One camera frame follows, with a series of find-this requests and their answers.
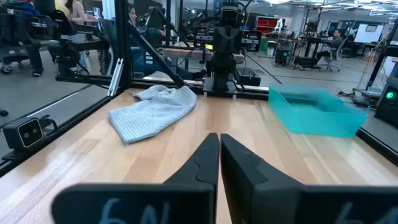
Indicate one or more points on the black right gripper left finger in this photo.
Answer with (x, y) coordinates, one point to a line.
(186, 199)

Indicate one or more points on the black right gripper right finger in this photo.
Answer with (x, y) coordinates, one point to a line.
(264, 202)

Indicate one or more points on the grey microfiber towel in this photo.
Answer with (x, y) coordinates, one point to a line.
(149, 115)

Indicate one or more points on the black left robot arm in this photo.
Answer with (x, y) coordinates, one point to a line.
(224, 68)

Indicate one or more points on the teal translucent plastic basket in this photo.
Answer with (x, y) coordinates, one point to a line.
(311, 118)

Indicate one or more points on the red storage shelf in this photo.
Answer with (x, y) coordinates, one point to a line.
(267, 25)

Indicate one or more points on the background wooden table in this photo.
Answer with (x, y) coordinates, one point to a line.
(186, 53)

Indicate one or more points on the white waste bin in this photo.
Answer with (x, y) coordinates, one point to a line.
(271, 48)

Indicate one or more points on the person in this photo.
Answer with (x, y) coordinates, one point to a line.
(335, 42)
(76, 12)
(34, 59)
(155, 35)

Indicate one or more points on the grey office chair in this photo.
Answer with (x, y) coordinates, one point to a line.
(334, 59)

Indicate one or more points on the black box with green light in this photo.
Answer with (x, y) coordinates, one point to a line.
(387, 109)

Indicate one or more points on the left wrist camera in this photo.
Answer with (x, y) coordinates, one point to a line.
(229, 17)

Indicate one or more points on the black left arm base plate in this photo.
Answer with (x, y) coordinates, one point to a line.
(248, 88)

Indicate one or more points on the silver metal bracket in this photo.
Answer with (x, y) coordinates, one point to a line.
(115, 77)

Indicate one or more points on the white wall board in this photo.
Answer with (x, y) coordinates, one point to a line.
(368, 34)

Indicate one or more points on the black table-level camera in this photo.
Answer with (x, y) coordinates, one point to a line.
(26, 133)

